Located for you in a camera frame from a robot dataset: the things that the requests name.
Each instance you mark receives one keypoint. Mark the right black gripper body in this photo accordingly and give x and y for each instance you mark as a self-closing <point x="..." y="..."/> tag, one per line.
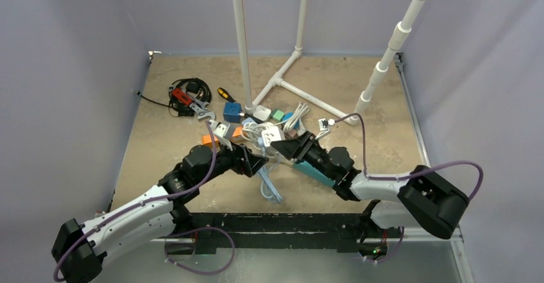
<point x="304" y="145"/>

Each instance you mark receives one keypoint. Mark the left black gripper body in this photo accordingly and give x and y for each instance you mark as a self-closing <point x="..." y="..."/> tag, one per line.
<point x="229" y="160"/>

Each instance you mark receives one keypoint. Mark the white cube socket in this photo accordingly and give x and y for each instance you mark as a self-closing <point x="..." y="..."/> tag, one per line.
<point x="271" y="134"/>

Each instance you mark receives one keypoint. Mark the green plug adapter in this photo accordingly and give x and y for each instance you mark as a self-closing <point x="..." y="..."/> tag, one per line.
<point x="277" y="115"/>

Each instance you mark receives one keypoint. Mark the white plug adapter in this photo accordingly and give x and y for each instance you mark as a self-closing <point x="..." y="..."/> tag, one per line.
<point x="261" y="113"/>

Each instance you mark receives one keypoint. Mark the blue cube socket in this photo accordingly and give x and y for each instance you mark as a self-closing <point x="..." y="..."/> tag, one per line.
<point x="232" y="112"/>

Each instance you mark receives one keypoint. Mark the light blue plug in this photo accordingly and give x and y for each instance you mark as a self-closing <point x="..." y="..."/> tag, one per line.
<point x="287" y="116"/>

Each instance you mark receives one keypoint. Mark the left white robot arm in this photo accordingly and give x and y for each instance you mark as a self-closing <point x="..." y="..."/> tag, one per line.
<point x="82" y="250"/>

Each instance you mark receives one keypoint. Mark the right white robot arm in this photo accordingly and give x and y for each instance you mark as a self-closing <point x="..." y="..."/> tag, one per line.
<point x="431" y="201"/>

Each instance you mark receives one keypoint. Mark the teal rectangular box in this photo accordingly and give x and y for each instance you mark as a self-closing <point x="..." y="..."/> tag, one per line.
<point x="312" y="172"/>

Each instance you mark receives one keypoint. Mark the orange power strip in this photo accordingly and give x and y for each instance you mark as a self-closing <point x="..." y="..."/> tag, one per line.
<point x="237" y="137"/>

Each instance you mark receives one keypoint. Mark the light blue power strip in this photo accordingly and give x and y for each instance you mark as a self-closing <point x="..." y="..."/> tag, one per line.
<point x="248" y="122"/>

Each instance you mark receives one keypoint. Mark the silver adjustable wrench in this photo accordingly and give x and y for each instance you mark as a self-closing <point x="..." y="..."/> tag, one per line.
<point x="198" y="107"/>

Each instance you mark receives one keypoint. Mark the yellow black screwdriver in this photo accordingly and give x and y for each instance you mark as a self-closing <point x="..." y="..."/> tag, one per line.
<point x="225" y="95"/>

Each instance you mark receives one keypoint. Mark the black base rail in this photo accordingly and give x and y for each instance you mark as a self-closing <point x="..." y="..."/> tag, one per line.
<point x="343" y="233"/>

